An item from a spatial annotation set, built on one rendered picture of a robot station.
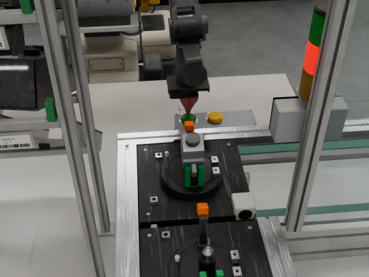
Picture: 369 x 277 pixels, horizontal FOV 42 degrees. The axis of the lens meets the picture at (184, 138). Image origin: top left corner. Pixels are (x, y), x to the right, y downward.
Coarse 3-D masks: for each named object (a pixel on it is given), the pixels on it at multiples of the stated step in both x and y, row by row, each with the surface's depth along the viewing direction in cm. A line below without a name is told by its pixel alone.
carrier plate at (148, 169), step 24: (168, 144) 114; (216, 144) 114; (144, 168) 108; (240, 168) 108; (144, 192) 102; (168, 192) 102; (216, 192) 102; (240, 192) 102; (144, 216) 97; (168, 216) 97; (192, 216) 97; (216, 216) 97
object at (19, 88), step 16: (0, 64) 67; (16, 64) 67; (32, 64) 67; (0, 80) 68; (16, 80) 68; (32, 80) 67; (48, 80) 72; (0, 96) 68; (16, 96) 68; (32, 96) 68; (48, 96) 73
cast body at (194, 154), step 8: (184, 136) 97; (192, 136) 96; (200, 136) 98; (184, 144) 96; (192, 144) 95; (200, 144) 97; (184, 152) 96; (192, 152) 96; (200, 152) 96; (184, 160) 98; (192, 160) 98; (200, 160) 98; (192, 168) 98; (192, 176) 99
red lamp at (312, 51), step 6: (306, 48) 74; (312, 48) 72; (318, 48) 72; (306, 54) 74; (312, 54) 73; (306, 60) 75; (312, 60) 73; (306, 66) 75; (312, 66) 74; (312, 72) 74
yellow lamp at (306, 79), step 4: (304, 72) 76; (304, 76) 76; (308, 76) 75; (312, 76) 75; (300, 80) 78; (304, 80) 76; (308, 80) 76; (300, 84) 78; (304, 84) 77; (308, 84) 76; (300, 88) 78; (304, 88) 77; (308, 88) 77; (300, 92) 78; (304, 92) 78; (308, 92) 77; (300, 96) 79; (304, 96) 78; (308, 96) 77; (308, 100) 78
